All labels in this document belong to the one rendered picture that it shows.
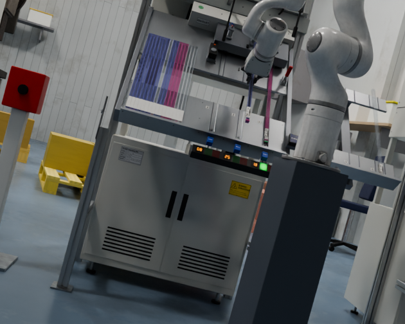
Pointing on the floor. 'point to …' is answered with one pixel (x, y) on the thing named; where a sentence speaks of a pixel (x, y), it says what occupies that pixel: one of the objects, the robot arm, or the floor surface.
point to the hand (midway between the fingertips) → (251, 79)
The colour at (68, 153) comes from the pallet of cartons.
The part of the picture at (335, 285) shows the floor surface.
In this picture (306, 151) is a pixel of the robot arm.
